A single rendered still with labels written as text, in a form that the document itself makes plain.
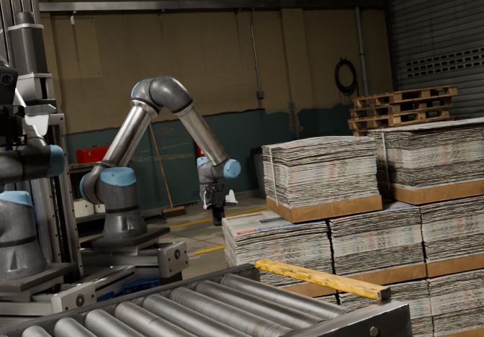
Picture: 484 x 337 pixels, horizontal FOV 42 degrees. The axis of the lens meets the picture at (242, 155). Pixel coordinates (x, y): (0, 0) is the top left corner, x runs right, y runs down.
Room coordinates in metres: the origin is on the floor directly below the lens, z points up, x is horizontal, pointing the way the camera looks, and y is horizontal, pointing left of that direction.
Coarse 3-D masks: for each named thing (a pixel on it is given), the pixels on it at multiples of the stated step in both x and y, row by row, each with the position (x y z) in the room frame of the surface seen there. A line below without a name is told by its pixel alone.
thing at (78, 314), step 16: (224, 272) 1.48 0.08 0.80; (240, 272) 1.48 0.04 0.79; (256, 272) 1.51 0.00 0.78; (160, 288) 1.41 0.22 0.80; (192, 288) 1.42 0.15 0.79; (96, 304) 1.34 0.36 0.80; (112, 304) 1.32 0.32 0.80; (32, 320) 1.27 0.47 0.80; (48, 320) 1.26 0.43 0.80; (80, 320) 1.29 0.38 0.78; (16, 336) 1.22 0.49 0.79
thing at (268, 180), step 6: (324, 138) 2.18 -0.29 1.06; (330, 138) 2.14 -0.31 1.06; (276, 144) 2.15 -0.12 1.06; (288, 144) 2.10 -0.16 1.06; (264, 150) 2.17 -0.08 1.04; (264, 156) 2.18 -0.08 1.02; (264, 162) 2.18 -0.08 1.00; (270, 162) 2.10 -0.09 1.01; (264, 168) 2.19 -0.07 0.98; (270, 168) 2.10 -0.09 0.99; (264, 174) 2.20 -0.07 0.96; (270, 174) 2.10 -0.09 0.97; (264, 180) 2.20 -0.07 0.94; (270, 180) 2.09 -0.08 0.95; (270, 186) 2.11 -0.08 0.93; (270, 192) 2.12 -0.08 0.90; (270, 198) 2.15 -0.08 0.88
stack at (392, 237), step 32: (224, 224) 2.08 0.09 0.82; (256, 224) 1.96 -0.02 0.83; (288, 224) 1.88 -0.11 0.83; (320, 224) 1.85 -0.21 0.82; (352, 224) 1.87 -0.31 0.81; (384, 224) 1.89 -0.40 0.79; (416, 224) 1.90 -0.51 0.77; (448, 224) 1.92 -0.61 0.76; (480, 224) 1.94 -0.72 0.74; (256, 256) 1.82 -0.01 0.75; (288, 256) 1.83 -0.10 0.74; (320, 256) 1.85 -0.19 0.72; (352, 256) 1.87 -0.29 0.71; (384, 256) 1.88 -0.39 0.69; (416, 256) 1.90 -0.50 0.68; (448, 256) 1.91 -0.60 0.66; (416, 288) 1.89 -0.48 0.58; (448, 288) 1.91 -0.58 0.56; (480, 288) 1.92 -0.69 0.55; (416, 320) 1.90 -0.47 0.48; (448, 320) 1.91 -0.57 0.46; (480, 320) 1.92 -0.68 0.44
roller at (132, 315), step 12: (120, 312) 1.29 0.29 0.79; (132, 312) 1.26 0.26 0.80; (144, 312) 1.23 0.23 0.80; (132, 324) 1.23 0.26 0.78; (144, 324) 1.18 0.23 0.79; (156, 324) 1.15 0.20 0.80; (168, 324) 1.13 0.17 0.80; (156, 336) 1.12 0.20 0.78; (168, 336) 1.09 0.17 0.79; (180, 336) 1.06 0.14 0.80; (192, 336) 1.05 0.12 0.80
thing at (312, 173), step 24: (312, 144) 1.86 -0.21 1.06; (336, 144) 1.87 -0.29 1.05; (360, 144) 1.88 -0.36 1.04; (288, 168) 1.85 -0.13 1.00; (312, 168) 1.86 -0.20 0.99; (336, 168) 1.88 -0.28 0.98; (360, 168) 1.89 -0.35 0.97; (288, 192) 1.85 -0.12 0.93; (312, 192) 1.86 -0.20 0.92; (336, 192) 1.87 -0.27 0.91; (360, 192) 1.89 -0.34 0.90; (336, 216) 1.89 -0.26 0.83
